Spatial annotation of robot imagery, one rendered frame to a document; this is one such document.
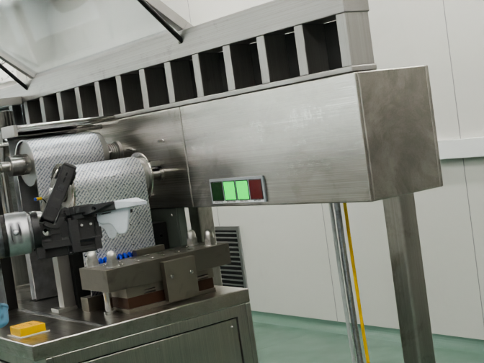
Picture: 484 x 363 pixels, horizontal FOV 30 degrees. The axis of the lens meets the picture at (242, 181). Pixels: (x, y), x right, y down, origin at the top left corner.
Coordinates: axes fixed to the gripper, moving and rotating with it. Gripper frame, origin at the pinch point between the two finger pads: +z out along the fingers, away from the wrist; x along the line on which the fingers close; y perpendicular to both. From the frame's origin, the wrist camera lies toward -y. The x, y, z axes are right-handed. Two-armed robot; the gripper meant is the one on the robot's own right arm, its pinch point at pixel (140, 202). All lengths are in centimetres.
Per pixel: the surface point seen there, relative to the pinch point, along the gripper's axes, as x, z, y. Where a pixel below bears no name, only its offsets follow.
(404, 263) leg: -39, 70, 22
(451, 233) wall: -275, 222, 22
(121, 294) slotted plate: -81, 7, 18
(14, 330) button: -79, -22, 21
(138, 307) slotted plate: -80, 11, 22
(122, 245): -98, 13, 4
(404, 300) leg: -42, 70, 31
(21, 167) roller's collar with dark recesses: -116, -11, -25
